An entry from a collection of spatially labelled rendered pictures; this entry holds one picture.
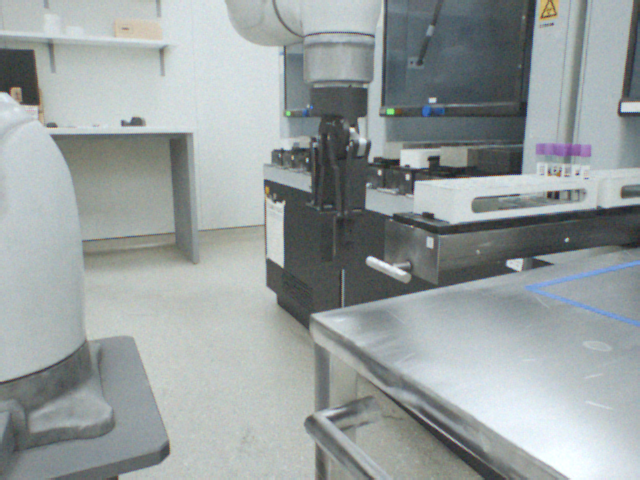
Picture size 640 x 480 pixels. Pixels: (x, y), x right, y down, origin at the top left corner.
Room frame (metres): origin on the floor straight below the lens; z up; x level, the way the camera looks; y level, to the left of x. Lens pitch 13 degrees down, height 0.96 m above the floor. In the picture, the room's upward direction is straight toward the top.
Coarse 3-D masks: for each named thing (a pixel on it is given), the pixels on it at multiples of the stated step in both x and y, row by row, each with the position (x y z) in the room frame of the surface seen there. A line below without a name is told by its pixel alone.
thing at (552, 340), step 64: (320, 320) 0.36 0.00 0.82; (384, 320) 0.36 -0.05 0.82; (448, 320) 0.36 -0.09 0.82; (512, 320) 0.36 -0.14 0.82; (576, 320) 0.36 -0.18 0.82; (320, 384) 0.36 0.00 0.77; (384, 384) 0.29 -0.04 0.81; (448, 384) 0.27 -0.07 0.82; (512, 384) 0.27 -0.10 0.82; (576, 384) 0.27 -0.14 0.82; (320, 448) 0.36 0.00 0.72; (512, 448) 0.21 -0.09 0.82; (576, 448) 0.21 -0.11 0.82
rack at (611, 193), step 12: (624, 168) 1.03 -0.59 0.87; (636, 168) 1.03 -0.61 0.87; (600, 180) 0.88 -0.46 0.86; (612, 180) 0.87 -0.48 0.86; (624, 180) 0.89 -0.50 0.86; (636, 180) 0.90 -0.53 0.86; (600, 192) 0.88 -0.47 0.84; (612, 192) 0.87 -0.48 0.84; (624, 192) 1.03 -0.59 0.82; (636, 192) 1.01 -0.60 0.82; (600, 204) 0.88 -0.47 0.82; (612, 204) 0.88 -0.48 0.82; (624, 204) 0.89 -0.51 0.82
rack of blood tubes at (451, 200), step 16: (496, 176) 0.89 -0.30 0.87; (512, 176) 0.90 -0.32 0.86; (528, 176) 0.90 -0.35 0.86; (544, 176) 0.91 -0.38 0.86; (416, 192) 0.81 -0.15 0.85; (432, 192) 0.78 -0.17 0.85; (448, 192) 0.75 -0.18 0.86; (464, 192) 0.74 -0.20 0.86; (480, 192) 0.75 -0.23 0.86; (496, 192) 0.77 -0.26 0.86; (512, 192) 0.78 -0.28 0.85; (528, 192) 0.79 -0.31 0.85; (592, 192) 0.85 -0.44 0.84; (416, 208) 0.81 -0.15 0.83; (432, 208) 0.78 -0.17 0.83; (448, 208) 0.74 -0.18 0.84; (464, 208) 0.74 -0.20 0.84; (480, 208) 0.88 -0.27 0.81; (496, 208) 0.90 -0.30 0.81; (512, 208) 0.88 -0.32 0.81; (528, 208) 0.80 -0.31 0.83; (544, 208) 0.81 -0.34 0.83; (560, 208) 0.82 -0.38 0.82; (576, 208) 0.84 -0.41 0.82
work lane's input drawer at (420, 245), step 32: (416, 224) 0.76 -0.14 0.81; (448, 224) 0.73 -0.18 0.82; (480, 224) 0.75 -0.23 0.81; (512, 224) 0.77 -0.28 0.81; (544, 224) 0.79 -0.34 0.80; (576, 224) 0.82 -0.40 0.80; (608, 224) 0.85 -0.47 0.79; (416, 256) 0.75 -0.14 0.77; (448, 256) 0.71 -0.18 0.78; (480, 256) 0.73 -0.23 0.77; (512, 256) 0.76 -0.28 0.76
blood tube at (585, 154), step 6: (582, 144) 0.87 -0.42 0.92; (588, 144) 0.86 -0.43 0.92; (582, 150) 0.87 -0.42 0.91; (588, 150) 0.86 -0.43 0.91; (582, 156) 0.86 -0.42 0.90; (588, 156) 0.86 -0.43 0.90; (582, 162) 0.87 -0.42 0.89; (588, 162) 0.86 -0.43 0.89; (582, 168) 0.86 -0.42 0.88; (588, 168) 0.86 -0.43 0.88; (582, 174) 0.86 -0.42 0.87; (588, 174) 0.86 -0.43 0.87; (582, 192) 0.86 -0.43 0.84; (582, 198) 0.86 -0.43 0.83
